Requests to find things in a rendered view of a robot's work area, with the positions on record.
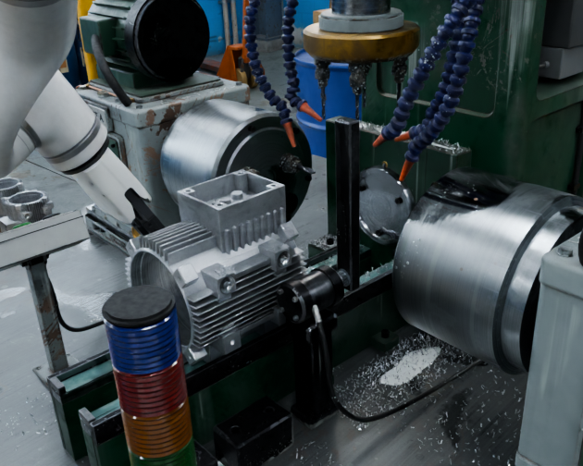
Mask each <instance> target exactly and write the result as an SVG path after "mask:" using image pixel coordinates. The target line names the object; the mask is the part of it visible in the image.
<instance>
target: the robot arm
mask: <svg viewBox="0 0 583 466"><path fill-rule="evenodd" d="M77 14H78V0H0V178H4V177H6V176H8V175H9V174H11V173H12V172H13V171H15V170H16V169H17V168H18V167H19V166H20V165H21V164H22V163H23V162H24V160H25V159H26V158H27V157H28V156H29V155H30V154H31V153H32V152H33V151H34V150H36V151H37V152H38V153H39V154H40V155H41V156H42V157H43V158H44V159H45V160H46V161H47V163H48V164H49V165H50V166H51V167H52V168H53V169H54V170H56V171H61V172H62V173H63V174H65V175H71V176H73V177H74V179H75V180H76V181H77V182H78V183H79V185H80V186H81V187H82V188H83V189H84V191H85V192H86V193H87V194H88V195H89V197H90V198H91V199H92V200H93V201H94V203H95V204H96V205H97V206H98V207H99V208H101V209H102V210H104V211H105V212H107V213H108V214H110V215H112V216H114V217H115V218H116V219H118V220H120V221H122V222H124V223H126V224H130V223H131V222H132V221H133V222H132V223H131V225H132V226H133V227H134V228H135V230H136V231H137V232H138V233H139V234H140V235H141V236H145V235H147V234H150V233H153V232H156V231H157V230H160V229H163V228H165V226H164V225H163V224H162V223H161V222H160V220H159V219H158V218H157V217H156V216H155V214H154V213H153V212H152V211H151V210H150V209H149V207H148V206H147V205H146V204H145V202H144V201H146V202H151V201H152V198H151V196H150V195H149V193H148V192H147V190H146V189H145V188H144V187H143V185H142V184H141V183H140V182H139V181H138V179H137V178H136V177H135V176H133V175H132V173H131V172H130V171H129V169H128V168H127V167H125V165H124V164H123V163H122V162H121V161H120V160H119V158H118V157H116V156H115V154H114V153H113V152H112V151H111V150H110V149H109V148H108V145H109V137H108V135H107V129H106V127H105V126H104V124H103V123H102V122H101V121H100V120H99V118H98V117H97V116H96V115H95V113H94V112H93V111H92V110H91V108H90V107H89V106H88V105H87V104H86V103H85V102H84V101H83V100H82V98H81V97H80V96H79V94H78V93H77V92H76V91H75V90H74V88H73V87H72V86H71V85H70V83H69V82H68V81H67V80H66V78H65V77H64V76H63V75H62V73H61V72H60V71H59V68H60V67H61V65H62V64H63V62H64V61H65V59H66V58H67V56H68V53H69V51H70V49H71V47H72V45H73V43H74V39H75V35H76V29H77Z"/></svg>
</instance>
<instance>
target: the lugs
mask: <svg viewBox="0 0 583 466"><path fill-rule="evenodd" d="M278 235H279V238H280V239H281V241H282V243H284V244H286V243H288V242H290V241H292V240H294V239H296V238H297V237H298V236H299V232H298V231H297V229H296V227H295V226H294V224H293V222H292V221H289V222H287V223H284V224H282V225H280V226H279V227H278ZM139 237H142V236H139ZM139 237H136V238H134V239H130V240H129V242H128V243H127V245H126V249H127V251H128V253H129V255H130V257H132V255H133V254H134V253H135V252H136V251H137V250H139ZM173 275H174V277H175V278H176V280H177V282H178V283H179V285H180V288H187V287H188V286H190V285H193V284H194V283H195V282H196V281H197V280H198V279H199V276H198V274H197V273H196V271H195V269H194V267H193V266H192V263H188V264H185V265H183V266H180V267H178V268H177V269H176V270H175V272H174V273H173ZM207 355H208V353H207V351H206V349H205V347H203V348H201V349H198V348H197V347H193V348H191V349H188V350H187V351H186V352H184V356H185V357H186V359H187V361H188V363H189V365H193V364H195V363H197V362H199V361H201V360H202V359H204V358H205V357H206V356H207Z"/></svg>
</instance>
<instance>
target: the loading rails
mask: <svg viewBox="0 0 583 466"><path fill-rule="evenodd" d="M360 246H361V244H360ZM361 247H362V248H363V246H361ZM361 247H360V248H361ZM365 247H366V246H365ZM362 248H361V249H360V252H361V253H360V288H358V289H356V290H354V291H352V292H351V291H349V290H348V291H347V290H346V289H345V290H344V291H345V292H344V297H343V300H342V301H341V302H340V303H338V304H336V305H334V306H332V307H330V308H326V309H328V310H330V311H332V312H334V313H336V314H337V316H338V328H337V329H336V330H334V331H332V332H331V337H332V368H334V367H336V366H337V365H339V364H341V363H342V362H345V361H347V360H348V359H350V358H352V357H353V356H354V355H356V354H357V353H359V352H361V351H362V350H365V349H366V348H368V347H370V346H372V347H374V348H376V349H378V350H380V351H382V352H384V353H386V351H389V350H391V349H393V347H394V346H395V347H396V346H398V344H399V343H400V336H399V335H397V334H395V333H393V332H395V331H396V330H398V329H400V328H401V327H403V326H405V325H407V324H408V323H407V322H406V321H405V320H404V319H403V318H402V316H401V315H400V313H399V311H398V309H397V307H396V304H395V300H394V296H393V289H392V265H391V264H392V261H391V262H389V264H388V267H387V269H388V271H387V270H386V265H385V264H384V266H383V267H384V268H382V267H379V271H378V269H375V270H374V271H371V249H370V248H368V247H366V249H365V248H363V249H362ZM332 254H334V255H335V256H334V255H333V256H332ZM329 257H330V260H329ZM333 259H334V260H333ZM321 260H322V261H323V263H321V262H322V261H321ZM331 260H333V262H334V263H333V262H332V261H331ZM336 260H337V246H335V247H333V248H331V249H328V250H326V251H323V252H321V253H319V254H317V255H315V256H313V257H310V258H308V259H306V260H304V262H306V263H307V265H304V267H305V268H307V269H308V270H307V271H306V272H308V273H307V274H309V273H310V272H309V270H310V271H311V270H313V268H312V267H315V268H317V267H319V266H320V265H323V264H325V263H326V265H328V262H329V266H330V267H332V268H333V269H334V270H335V271H336V272H337V263H335V261H336ZM324 261H325V263H324ZM331 264H332V265H331ZM310 265H311V266H312V267H310V268H308V267H309V266H310ZM311 268H312V269H311ZM315 268H314V269H315ZM376 270H377V271H378V272H377V271H376ZM367 271H368V274H365V273H366V272H367ZM379 272H380V273H379ZM362 274H364V276H362ZM369 274H370V277H371V279H370V277H369ZM367 275H368V276H367ZM366 276H367V277H366ZM369 279H370V280H369ZM362 280H363V282H361V281H362ZM361 283H362V284H361ZM241 342H242V346H241V347H240V348H238V349H236V350H234V351H232V352H230V353H228V354H227V355H222V356H220V357H218V358H216V359H214V360H213V361H211V362H205V361H204V360H201V361H199V362H197V363H195V364H193V365H189V363H188V362H185V363H184V370H185V377H186V384H187V390H188V397H189V404H190V411H191V418H192V430H193V438H194V439H195V440H196V441H197V442H198V443H199V444H201V445H202V446H203V445H204V444H206V443H208V442H209V441H211V440H213V439H214V435H213V429H214V426H215V425H216V424H218V423H220V422H222V421H224V420H225V419H227V418H229V417H230V416H232V415H234V414H236V413H237V412H239V411H241V410H243V409H244V408H246V407H248V406H249V405H251V404H253V403H254V402H256V401H258V400H259V399H261V398H263V397H264V396H269V397H270V398H272V399H273V400H275V401H276V402H277V401H278V400H280V399H283V398H284V397H286V396H288V395H289V394H291V393H292V392H293V391H295V371H294V353H293V335H292V334H290V333H289V332H287V330H286V323H285V324H284V325H281V326H278V327H276V328H275V329H273V330H271V331H269V332H267V333H265V334H264V335H262V336H261V335H259V334H258V333H256V332H253V333H252V334H250V335H248V336H246V337H243V338H242V339H241ZM46 379H47V383H48V386H49V391H50V395H51V398H52V402H53V406H54V410H55V414H56V420H57V424H58V429H59V433H60V436H61V440H62V444H63V447H64V449H66V450H67V452H68V454H69V455H70V456H71V457H72V458H73V459H74V460H75V461H76V460H79V459H81V458H82V457H84V455H88V456H89V461H90V464H91V466H131V465H130V455H129V451H128V446H127V440H126V436H125V431H124V425H123V421H122V416H121V411H120V407H119V400H118V392H117V386H116V381H115V376H114V371H113V366H112V362H111V357H110V352H109V349H106V350H104V351H102V352H100V353H97V354H95V355H93V356H92V357H90V358H87V359H85V360H83V361H81V362H77V363H75V364H73V365H71V366H69V367H67V368H65V369H63V370H61V371H58V372H56V373H54V374H51V375H48V376H46Z"/></svg>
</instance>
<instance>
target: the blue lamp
mask: <svg viewBox="0 0 583 466"><path fill-rule="evenodd" d="M103 319H104V322H105V331H106V337H107V342H108V347H109V352H110V357H111V362H112V364H113V366H114V367H115V368H116V369H118V370H119V371H121V372H123V373H126V374H150V373H154V372H157V371H160V370H162V369H165V368H167V367H168V366H169V365H171V364H172V363H173V362H175V361H176V360H177V359H178V357H179V356H180V354H181V342H180V331H179V322H178V316H177V309H176V304H175V307H174V309H173V310H172V312H171V313H170V314H168V315H167V316H166V317H165V318H164V319H162V320H160V321H158V322H156V323H154V324H151V325H146V326H142V327H121V326H117V325H113V324H111V323H109V322H108V321H107V320H106V319H105V318H104V316H103Z"/></svg>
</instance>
